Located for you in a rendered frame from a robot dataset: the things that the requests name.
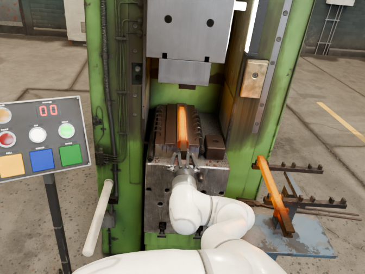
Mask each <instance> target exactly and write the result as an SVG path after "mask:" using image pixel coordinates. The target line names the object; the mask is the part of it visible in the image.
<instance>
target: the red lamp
mask: <svg viewBox="0 0 365 274"><path fill-rule="evenodd" d="M13 141H14V137H13V136H12V135H11V134H9V133H4V134H2V135H1V136H0V143H1V144H2V145H5V146H8V145H11V144H12V143H13Z"/></svg>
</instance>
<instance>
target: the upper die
mask: <svg viewBox="0 0 365 274"><path fill-rule="evenodd" d="M210 71H211V63H210V62H209V61H208V59H207V57H205V59H204V62H202V61H189V60H176V59H167V53H163V54H162V58H159V74H158V82H160V83H173V84H187V85H201V86H209V78H210Z"/></svg>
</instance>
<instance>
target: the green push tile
mask: <svg viewBox="0 0 365 274"><path fill-rule="evenodd" d="M59 152H60V158H61V164H62V166H69V165H74V164H80V163H82V162H83V161H82V157H81V151H80V145H79V144H76V145H69V146H63V147H59Z"/></svg>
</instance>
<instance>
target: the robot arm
mask: <svg viewBox="0 0 365 274"><path fill-rule="evenodd" d="M176 157H177V159H178V165H177V166H176V167H175V168H174V167H173V165H174V162H175V159H176ZM181 157H182V152H181V148H178V150H177V153H175V152H174V153H173V155H172V159H171V162H170V164H169V165H168V166H167V171H168V172H169V171H172V172H173V174H174V179H173V181H172V194H171V196H170V200H169V216H170V220H171V224H172V227H173V229H174V230H175V231H176V232H177V233H179V234H182V235H190V234H193V233H194V232H195V231H196V230H197V229H198V228H199V226H208V227H209V228H208V229H207V230H206V231H205V232H204V234H203V236H202V239H201V250H178V249H165V250H150V251H140V252H131V253H125V254H118V255H115V256H110V257H106V258H103V259H100V260H97V261H94V262H92V263H89V264H87V265H85V266H83V267H81V268H79V269H77V270H75V271H74V272H73V273H72V274H287V273H286V272H285V271H284V270H283V269H282V268H281V267H280V265H278V264H277V263H276V262H275V261H274V260H273V259H272V258H271V257H270V256H269V255H267V254H266V253H265V252H264V251H262V250H261V249H259V248H257V247H255V246H253V245H251V244H250V243H248V242H246V241H245V240H242V239H240V238H241V237H243V236H244V235H245V234H246V232H247V231H248V230H250V229H251V228H252V226H253V224H254V222H255V215H254V212H253V210H252V209H251V207H250V206H248V205H247V204H245V203H243V202H241V201H238V200H234V199H231V198H226V197H219V196H209V195H206V194H203V193H201V192H199V191H197V186H196V180H195V179H194V173H199V172H200V167H199V166H198V164H197V161H196V159H195V156H194V154H193V153H191V154H190V152H189V149H188V148H187V152H185V157H186V164H182V161H181ZM190 158H191V162H192V165H193V168H194V169H193V168H191V167H190V166H189V159H190Z"/></svg>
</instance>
